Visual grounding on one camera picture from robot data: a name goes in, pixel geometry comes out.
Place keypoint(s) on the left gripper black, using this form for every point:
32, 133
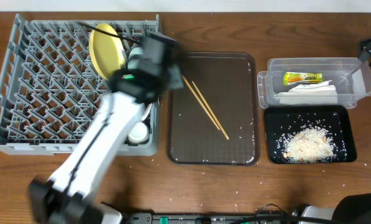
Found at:
175, 78

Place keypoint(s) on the wooden chopstick short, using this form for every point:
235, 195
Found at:
200, 102

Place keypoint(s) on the white pink shallow bowl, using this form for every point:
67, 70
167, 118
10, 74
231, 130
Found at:
146, 112

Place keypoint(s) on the yellow round plate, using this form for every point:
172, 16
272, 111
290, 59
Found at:
106, 53

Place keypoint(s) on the wooden chopstick long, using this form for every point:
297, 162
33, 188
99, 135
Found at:
211, 111

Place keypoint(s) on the white paper cup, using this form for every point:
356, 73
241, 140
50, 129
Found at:
139, 134

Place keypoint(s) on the light blue bowl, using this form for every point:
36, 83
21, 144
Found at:
135, 53

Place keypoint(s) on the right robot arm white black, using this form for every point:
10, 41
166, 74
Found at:
351, 209

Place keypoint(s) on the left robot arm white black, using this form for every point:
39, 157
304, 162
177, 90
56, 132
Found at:
68, 195

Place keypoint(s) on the clear plastic waste bin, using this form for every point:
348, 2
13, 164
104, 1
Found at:
351, 78

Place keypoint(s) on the black waste tray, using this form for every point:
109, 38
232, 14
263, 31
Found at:
334, 115

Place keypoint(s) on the white crumpled napkin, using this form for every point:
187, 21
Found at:
311, 94

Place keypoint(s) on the dark brown serving tray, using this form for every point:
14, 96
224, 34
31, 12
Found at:
227, 81

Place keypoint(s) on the yellow green snack wrapper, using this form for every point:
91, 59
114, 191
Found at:
291, 78

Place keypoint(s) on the grey plastic dish rack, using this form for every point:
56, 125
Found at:
49, 88

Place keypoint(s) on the spilled rice pile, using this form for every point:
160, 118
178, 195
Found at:
310, 143

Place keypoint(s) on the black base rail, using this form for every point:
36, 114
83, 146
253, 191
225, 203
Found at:
194, 218

